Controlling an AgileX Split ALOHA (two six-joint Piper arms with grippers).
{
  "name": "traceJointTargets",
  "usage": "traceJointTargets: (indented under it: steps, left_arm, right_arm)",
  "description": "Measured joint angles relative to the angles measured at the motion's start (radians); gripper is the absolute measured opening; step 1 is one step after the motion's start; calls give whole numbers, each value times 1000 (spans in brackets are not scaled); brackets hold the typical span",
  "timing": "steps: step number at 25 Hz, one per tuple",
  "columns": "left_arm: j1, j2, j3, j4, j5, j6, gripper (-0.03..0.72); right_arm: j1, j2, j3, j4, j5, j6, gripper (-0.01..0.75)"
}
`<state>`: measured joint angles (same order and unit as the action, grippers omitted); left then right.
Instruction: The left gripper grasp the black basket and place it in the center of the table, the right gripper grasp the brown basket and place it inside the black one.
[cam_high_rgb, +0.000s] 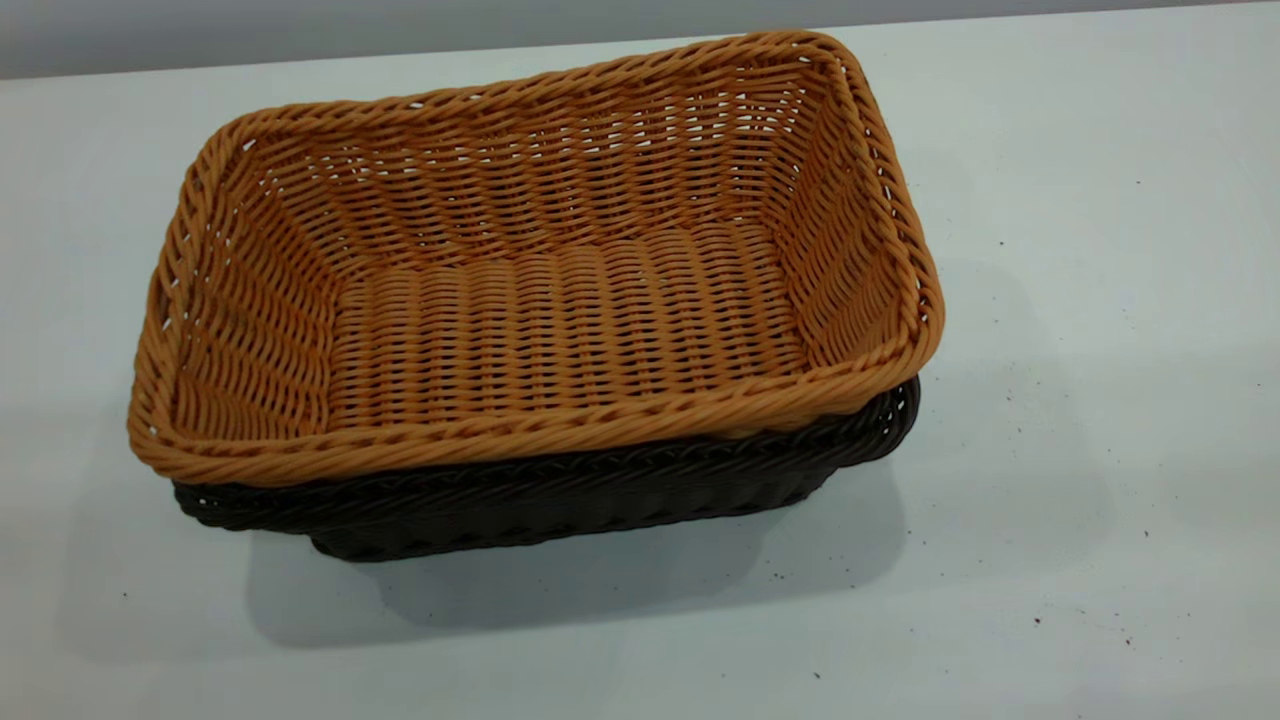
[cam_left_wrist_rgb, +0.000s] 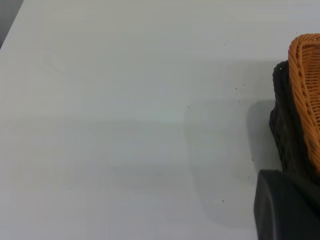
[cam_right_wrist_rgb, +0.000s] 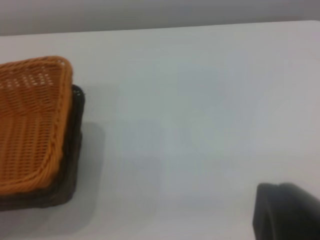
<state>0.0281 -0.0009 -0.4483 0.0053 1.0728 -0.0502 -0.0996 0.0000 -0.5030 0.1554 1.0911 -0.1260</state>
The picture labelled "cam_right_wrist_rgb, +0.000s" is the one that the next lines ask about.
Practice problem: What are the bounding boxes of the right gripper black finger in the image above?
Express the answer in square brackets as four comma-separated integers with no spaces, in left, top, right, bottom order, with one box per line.
[251,182,320,240]

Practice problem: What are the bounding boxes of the black woven basket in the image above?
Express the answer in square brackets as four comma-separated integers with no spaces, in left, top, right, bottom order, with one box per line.
[0,84,86,212]

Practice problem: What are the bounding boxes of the orange woven basket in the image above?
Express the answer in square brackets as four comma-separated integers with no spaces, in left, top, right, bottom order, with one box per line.
[0,55,74,196]

